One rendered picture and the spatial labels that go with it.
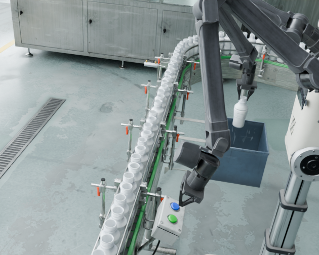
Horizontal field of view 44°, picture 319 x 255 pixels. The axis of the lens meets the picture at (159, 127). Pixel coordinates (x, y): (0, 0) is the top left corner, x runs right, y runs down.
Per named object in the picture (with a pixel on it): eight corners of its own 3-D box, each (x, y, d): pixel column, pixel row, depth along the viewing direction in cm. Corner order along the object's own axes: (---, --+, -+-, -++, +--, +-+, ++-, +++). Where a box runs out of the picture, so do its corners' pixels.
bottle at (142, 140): (145, 177, 164) (148, 144, 155) (131, 175, 165) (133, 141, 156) (149, 169, 169) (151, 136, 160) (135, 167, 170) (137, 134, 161)
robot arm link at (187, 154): (230, 140, 111) (221, 136, 120) (193, 124, 109) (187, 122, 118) (213, 179, 111) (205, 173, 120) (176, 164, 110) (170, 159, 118)
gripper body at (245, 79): (235, 81, 200) (238, 68, 196) (255, 84, 199) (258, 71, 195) (235, 87, 194) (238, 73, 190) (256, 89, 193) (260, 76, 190)
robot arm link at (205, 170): (222, 166, 112) (221, 154, 117) (200, 157, 111) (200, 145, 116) (210, 183, 116) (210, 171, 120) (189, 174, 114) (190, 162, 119)
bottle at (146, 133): (142, 170, 168) (144, 137, 160) (135, 162, 172) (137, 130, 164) (154, 166, 171) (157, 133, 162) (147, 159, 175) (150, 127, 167)
